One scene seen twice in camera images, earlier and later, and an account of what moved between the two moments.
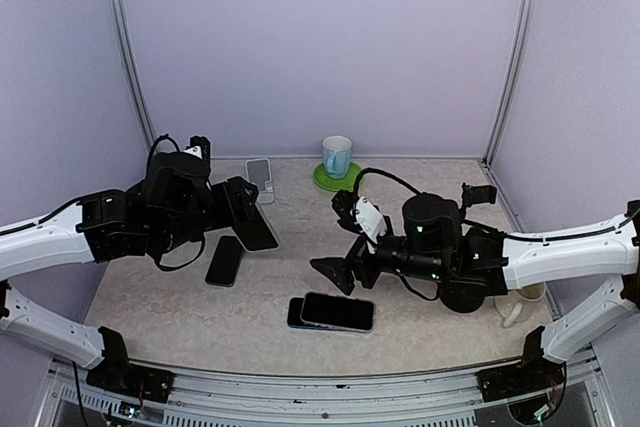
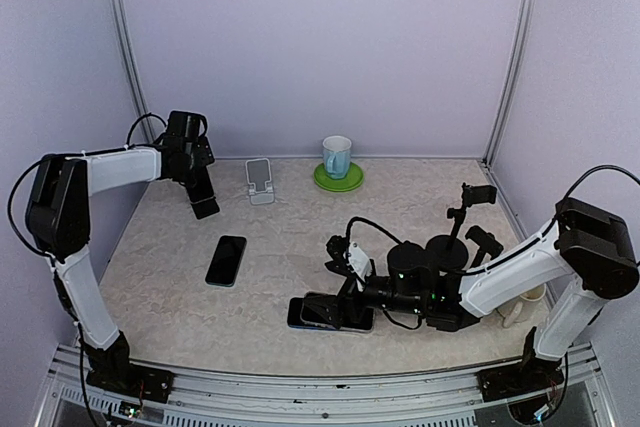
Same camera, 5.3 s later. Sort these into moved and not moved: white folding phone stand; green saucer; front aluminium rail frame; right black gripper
Moved: right black gripper
Not moved: green saucer; front aluminium rail frame; white folding phone stand
